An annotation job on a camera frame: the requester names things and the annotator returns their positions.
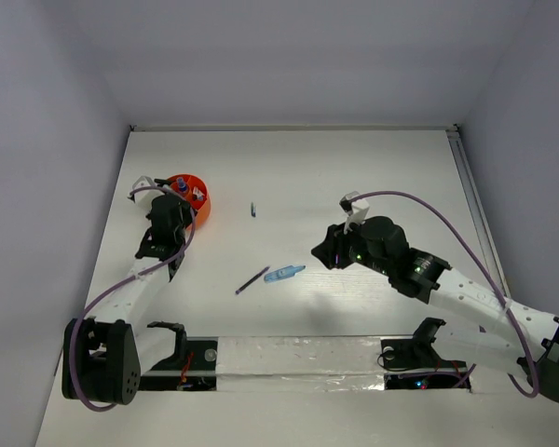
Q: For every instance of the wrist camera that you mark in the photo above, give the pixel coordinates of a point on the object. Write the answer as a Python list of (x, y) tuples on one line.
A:
[(356, 209), (142, 192)]

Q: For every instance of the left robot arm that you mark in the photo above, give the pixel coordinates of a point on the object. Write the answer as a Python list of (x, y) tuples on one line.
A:
[(108, 348)]

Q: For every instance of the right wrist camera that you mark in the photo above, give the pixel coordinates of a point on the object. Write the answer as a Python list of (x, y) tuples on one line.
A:
[(356, 209)]

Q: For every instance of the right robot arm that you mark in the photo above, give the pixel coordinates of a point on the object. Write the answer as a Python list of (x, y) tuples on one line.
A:
[(513, 338)]

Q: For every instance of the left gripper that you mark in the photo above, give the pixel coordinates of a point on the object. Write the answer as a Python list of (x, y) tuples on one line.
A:
[(185, 213)]

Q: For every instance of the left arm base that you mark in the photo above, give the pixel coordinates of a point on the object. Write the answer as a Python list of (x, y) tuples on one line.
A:
[(178, 362)]

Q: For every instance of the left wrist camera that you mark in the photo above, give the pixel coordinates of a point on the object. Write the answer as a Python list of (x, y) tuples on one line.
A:
[(142, 192)]

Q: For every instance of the purple pen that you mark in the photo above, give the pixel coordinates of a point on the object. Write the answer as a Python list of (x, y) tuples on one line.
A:
[(251, 280)]

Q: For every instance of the aluminium side rail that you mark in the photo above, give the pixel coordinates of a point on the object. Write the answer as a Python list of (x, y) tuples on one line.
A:
[(486, 241)]

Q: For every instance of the orange highlighter black body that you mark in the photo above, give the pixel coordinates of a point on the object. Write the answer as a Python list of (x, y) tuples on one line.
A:
[(162, 182)]

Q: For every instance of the orange round container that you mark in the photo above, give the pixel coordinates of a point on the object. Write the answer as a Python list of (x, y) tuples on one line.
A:
[(203, 208)]

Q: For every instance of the blue item in container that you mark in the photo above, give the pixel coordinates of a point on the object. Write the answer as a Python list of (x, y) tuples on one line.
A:
[(182, 186)]

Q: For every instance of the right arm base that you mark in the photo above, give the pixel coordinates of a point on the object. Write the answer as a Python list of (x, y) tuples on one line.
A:
[(411, 362)]

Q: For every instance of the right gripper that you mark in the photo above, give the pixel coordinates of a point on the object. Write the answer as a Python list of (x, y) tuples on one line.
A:
[(326, 250)]

